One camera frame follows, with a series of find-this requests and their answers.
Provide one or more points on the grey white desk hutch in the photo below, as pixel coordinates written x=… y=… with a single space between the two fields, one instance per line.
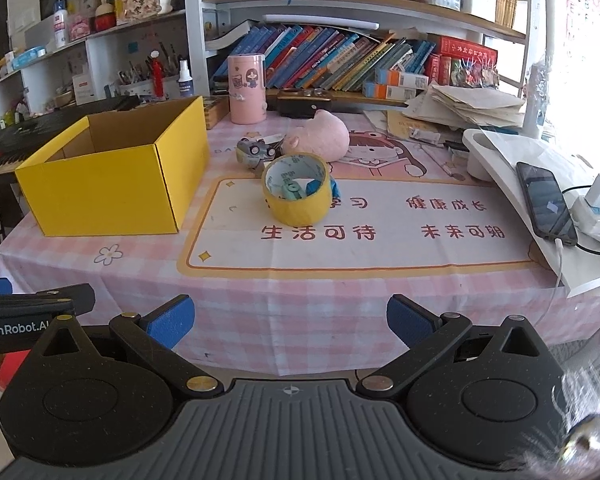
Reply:
x=195 y=20

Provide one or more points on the white box red label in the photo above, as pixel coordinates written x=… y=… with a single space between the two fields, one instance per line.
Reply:
x=83 y=90

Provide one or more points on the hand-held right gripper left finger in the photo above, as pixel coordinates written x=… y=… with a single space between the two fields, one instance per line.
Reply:
x=172 y=321

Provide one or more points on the row of colourful books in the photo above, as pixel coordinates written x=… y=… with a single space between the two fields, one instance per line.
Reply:
x=330 y=57

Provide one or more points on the stack of papers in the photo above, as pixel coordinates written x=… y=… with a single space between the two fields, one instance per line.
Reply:
x=472 y=105

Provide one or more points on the lying white book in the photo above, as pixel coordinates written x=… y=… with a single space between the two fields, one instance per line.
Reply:
x=230 y=35

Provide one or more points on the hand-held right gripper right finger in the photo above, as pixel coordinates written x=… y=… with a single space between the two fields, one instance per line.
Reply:
x=410 y=317

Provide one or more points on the red jar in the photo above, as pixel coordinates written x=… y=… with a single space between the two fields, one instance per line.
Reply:
x=105 y=20

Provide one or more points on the blue plastic item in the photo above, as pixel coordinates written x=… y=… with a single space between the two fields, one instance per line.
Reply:
x=325 y=187

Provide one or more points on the wooden chessboard box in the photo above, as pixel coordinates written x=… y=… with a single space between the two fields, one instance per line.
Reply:
x=216 y=110

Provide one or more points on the pink plush pig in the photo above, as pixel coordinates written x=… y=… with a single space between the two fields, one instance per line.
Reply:
x=317 y=137

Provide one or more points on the yellow cardboard box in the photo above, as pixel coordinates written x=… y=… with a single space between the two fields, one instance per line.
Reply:
x=105 y=195

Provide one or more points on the white bottle red label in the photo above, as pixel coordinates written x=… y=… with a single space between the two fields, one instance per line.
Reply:
x=61 y=27

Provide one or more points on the white shelf unit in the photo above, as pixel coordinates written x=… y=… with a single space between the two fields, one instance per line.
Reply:
x=105 y=52

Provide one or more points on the blue tissue pack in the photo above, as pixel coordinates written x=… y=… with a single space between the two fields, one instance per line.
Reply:
x=30 y=56

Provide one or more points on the red thick books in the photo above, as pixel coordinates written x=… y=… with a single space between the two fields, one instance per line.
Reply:
x=467 y=47

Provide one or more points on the yellow tape roll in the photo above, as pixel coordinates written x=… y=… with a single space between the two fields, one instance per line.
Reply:
x=290 y=212

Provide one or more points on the dark brown wooden box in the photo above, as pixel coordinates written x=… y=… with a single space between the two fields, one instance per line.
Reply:
x=305 y=104

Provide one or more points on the white power strip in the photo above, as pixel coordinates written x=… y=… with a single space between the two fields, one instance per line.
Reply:
x=597 y=220

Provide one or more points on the fuzzy white trim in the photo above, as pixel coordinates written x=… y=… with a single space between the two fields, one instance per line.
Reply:
x=587 y=435

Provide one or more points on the white board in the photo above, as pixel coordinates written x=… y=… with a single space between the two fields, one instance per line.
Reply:
x=580 y=260

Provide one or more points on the pink cylindrical container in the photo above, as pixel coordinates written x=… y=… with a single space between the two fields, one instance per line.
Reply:
x=246 y=90

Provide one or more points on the pink package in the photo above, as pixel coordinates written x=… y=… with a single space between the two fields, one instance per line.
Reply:
x=80 y=27

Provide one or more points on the white spray bottle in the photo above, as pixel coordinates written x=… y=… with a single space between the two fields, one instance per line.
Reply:
x=184 y=82

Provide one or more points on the orange white small box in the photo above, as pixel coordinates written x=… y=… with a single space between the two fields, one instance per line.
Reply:
x=387 y=91
x=405 y=78

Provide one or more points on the red object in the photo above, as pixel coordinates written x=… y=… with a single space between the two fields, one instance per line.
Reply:
x=10 y=370

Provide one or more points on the grey toy car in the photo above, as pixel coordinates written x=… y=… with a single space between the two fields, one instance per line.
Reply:
x=257 y=152

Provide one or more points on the black smartphone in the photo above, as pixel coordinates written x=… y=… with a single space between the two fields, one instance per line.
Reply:
x=545 y=205

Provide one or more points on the white storage container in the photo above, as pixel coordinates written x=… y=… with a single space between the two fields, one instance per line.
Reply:
x=477 y=2

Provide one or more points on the black electronic keyboard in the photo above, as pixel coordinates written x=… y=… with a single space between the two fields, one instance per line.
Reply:
x=40 y=132

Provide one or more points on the white pen cup with brushes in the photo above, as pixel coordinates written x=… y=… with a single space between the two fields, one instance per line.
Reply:
x=132 y=82
x=170 y=82

